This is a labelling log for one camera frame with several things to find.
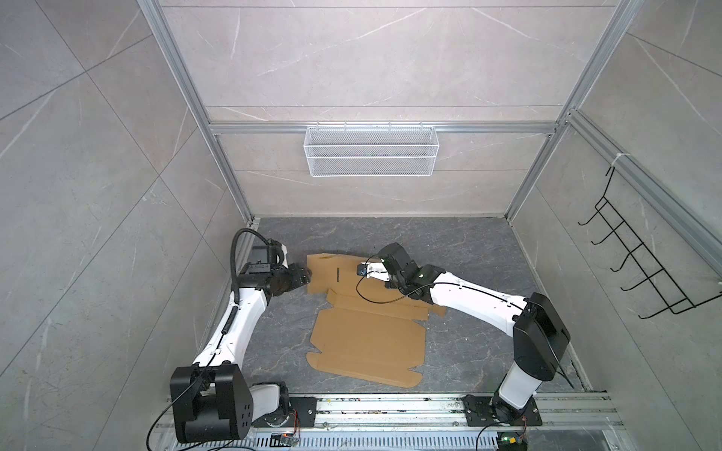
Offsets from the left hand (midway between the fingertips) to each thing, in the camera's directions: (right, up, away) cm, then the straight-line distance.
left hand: (305, 271), depth 85 cm
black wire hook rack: (+85, -3, -26) cm, 89 cm away
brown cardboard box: (+19, -19, +3) cm, 27 cm away
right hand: (+28, +4, +2) cm, 28 cm away
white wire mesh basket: (+20, +42, +16) cm, 50 cm away
